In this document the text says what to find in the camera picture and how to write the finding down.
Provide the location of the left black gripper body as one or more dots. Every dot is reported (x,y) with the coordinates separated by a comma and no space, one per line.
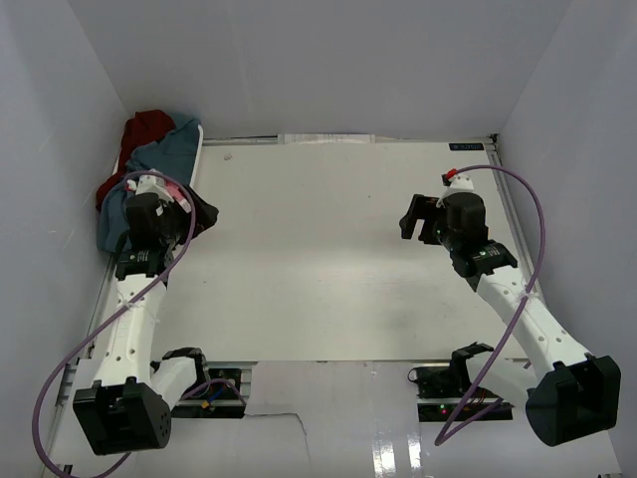
(176,223)

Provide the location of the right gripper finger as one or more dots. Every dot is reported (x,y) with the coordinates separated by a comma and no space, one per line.
(430,214)
(408,222)

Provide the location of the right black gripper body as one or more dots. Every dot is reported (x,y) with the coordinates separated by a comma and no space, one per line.
(447,235)

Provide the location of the teal blue t shirt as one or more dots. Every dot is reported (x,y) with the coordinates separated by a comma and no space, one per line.
(112,222)

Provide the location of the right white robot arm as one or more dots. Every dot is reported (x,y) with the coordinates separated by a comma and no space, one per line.
(567,392)

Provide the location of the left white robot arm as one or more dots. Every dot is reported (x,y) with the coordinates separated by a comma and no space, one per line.
(127,407)

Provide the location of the dark label sticker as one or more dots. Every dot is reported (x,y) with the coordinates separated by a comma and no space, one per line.
(466,146)

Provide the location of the dark red t shirt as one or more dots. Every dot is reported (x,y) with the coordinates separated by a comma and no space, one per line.
(142,129)

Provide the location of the white plastic laundry basket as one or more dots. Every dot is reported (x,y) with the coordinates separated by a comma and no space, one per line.
(197,154)

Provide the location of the paper sheet at back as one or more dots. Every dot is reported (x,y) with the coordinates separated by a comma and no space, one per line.
(324,138)

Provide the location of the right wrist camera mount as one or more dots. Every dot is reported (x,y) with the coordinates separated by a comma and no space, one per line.
(455,182)

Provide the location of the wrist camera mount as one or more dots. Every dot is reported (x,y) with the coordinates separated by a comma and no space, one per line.
(166,191)
(455,182)

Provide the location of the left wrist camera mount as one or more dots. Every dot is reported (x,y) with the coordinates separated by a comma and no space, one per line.
(166,191)

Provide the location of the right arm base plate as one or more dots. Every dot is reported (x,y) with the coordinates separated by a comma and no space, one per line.
(438,393)

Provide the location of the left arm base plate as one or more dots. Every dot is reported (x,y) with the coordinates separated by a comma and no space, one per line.
(218,401)

